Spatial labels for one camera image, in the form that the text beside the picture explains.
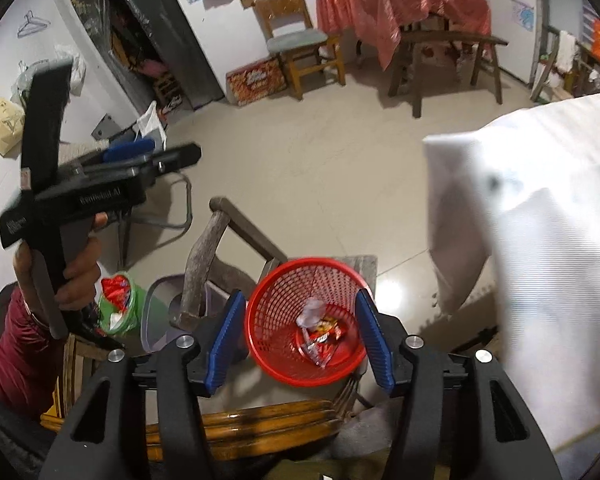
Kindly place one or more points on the red mesh basket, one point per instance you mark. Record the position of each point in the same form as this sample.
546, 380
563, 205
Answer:
275, 320

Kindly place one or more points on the person's left hand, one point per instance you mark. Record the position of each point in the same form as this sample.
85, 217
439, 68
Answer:
82, 265

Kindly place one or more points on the clear plastic wrapper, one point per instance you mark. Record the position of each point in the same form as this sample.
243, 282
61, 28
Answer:
312, 312

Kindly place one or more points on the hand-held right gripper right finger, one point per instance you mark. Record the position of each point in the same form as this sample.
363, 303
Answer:
375, 340

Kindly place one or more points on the purple grey plastic bin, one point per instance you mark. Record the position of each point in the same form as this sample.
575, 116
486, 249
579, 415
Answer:
155, 310

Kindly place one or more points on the white plastic bag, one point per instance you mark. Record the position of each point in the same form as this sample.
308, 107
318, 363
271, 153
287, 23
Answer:
75, 67
150, 120

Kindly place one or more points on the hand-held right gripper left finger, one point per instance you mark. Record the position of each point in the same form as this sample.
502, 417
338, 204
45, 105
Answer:
225, 345

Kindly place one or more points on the grey metal tube frame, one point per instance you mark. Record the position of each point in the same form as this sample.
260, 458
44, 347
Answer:
185, 210

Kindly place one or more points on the green plastic bucket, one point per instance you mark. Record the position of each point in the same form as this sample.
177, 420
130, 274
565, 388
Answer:
130, 310

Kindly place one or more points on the glossy wooden chair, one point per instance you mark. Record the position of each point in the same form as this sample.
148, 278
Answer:
260, 420

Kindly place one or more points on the red printed cardboard box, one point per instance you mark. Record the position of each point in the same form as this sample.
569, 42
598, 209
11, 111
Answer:
255, 80

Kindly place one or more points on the wooden chair with grey cushion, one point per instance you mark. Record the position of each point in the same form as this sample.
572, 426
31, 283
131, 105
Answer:
295, 40

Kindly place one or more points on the white towel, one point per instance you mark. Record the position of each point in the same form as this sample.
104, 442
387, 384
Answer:
566, 52

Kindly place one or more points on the blue sticker sheet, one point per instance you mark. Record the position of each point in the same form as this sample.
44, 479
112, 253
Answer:
522, 15

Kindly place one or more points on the weathered wooden stool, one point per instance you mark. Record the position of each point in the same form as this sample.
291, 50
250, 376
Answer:
205, 250

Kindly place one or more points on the dark wooden bench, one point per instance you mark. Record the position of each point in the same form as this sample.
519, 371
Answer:
445, 37

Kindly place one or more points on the table with red plastic cloth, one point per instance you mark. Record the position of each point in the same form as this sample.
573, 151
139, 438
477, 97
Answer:
370, 10

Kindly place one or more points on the person's left forearm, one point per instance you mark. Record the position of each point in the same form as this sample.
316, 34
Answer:
15, 360

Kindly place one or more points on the red snack wrapper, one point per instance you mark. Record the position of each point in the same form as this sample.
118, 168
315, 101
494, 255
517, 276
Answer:
327, 337

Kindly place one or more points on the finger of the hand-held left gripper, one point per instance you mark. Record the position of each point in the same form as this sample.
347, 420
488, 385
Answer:
130, 149
180, 156

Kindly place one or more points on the wooden rack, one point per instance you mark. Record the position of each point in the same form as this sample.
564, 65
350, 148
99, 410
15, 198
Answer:
542, 65

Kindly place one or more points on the grey metal bracket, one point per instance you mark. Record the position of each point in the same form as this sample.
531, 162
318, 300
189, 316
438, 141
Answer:
104, 127

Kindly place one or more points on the open grey door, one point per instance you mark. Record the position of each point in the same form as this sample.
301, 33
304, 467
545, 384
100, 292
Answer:
180, 35

